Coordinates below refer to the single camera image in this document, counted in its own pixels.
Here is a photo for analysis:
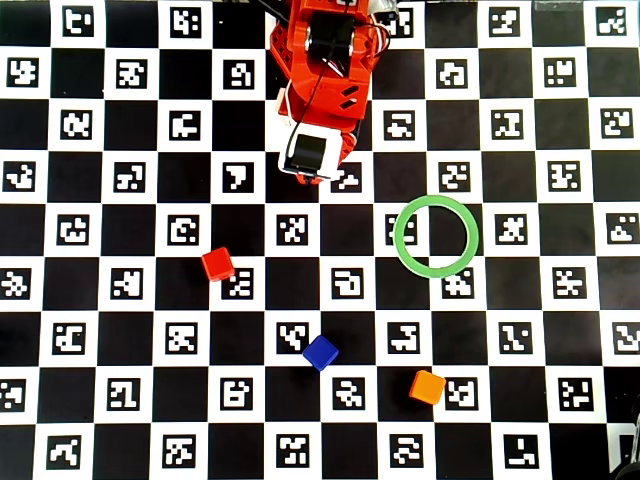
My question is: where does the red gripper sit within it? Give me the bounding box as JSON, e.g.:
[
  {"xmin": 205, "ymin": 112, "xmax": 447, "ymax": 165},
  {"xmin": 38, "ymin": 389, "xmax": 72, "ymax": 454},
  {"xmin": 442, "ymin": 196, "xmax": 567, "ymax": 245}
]
[{"xmin": 286, "ymin": 49, "xmax": 375, "ymax": 188}]

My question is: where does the red cube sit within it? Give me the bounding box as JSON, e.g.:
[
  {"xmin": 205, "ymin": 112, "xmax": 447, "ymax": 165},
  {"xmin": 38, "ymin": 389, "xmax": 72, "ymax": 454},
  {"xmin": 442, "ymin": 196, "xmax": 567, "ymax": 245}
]
[{"xmin": 201, "ymin": 246, "xmax": 236, "ymax": 283}]

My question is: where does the blue cube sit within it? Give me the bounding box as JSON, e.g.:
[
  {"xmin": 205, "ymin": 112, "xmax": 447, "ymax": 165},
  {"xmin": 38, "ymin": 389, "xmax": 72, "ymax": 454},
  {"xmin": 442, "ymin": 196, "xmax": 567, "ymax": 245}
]
[{"xmin": 302, "ymin": 334, "xmax": 340, "ymax": 372}]

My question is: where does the orange cube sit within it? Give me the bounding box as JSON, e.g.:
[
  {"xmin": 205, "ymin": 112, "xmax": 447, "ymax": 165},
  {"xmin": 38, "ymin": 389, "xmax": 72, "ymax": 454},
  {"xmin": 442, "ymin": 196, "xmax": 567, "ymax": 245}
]
[{"xmin": 408, "ymin": 369, "xmax": 447, "ymax": 405}]

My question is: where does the grey tape wad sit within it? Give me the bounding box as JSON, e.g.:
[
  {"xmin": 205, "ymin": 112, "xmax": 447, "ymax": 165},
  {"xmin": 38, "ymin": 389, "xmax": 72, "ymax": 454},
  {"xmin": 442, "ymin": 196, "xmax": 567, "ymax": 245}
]
[{"xmin": 369, "ymin": 0, "xmax": 400, "ymax": 21}]

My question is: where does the black white marker board mat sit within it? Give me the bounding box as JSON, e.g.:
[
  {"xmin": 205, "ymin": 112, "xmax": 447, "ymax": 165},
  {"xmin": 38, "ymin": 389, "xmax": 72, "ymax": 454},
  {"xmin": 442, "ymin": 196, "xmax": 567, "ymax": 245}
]
[{"xmin": 0, "ymin": 0, "xmax": 640, "ymax": 480}]

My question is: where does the grey tape strip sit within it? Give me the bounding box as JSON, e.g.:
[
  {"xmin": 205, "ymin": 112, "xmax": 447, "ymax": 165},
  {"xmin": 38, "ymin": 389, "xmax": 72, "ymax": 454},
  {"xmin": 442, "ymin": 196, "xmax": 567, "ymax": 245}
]
[{"xmin": 532, "ymin": 0, "xmax": 586, "ymax": 12}]

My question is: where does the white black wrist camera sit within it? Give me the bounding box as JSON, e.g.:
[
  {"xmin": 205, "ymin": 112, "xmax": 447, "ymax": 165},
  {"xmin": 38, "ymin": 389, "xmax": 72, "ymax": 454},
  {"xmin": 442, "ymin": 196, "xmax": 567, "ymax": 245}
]
[{"xmin": 278, "ymin": 127, "xmax": 347, "ymax": 182}]

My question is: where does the thin black camera cable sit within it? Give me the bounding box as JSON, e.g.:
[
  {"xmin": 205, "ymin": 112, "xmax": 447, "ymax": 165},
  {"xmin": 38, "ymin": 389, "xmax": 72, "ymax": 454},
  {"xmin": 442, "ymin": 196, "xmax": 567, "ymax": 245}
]
[{"xmin": 282, "ymin": 0, "xmax": 356, "ymax": 171}]

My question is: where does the green flat ring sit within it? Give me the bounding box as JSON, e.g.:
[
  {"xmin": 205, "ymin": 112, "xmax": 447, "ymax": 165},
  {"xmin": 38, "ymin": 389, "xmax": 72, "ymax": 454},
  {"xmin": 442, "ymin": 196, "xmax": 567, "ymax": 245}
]
[{"xmin": 393, "ymin": 194, "xmax": 480, "ymax": 279}]

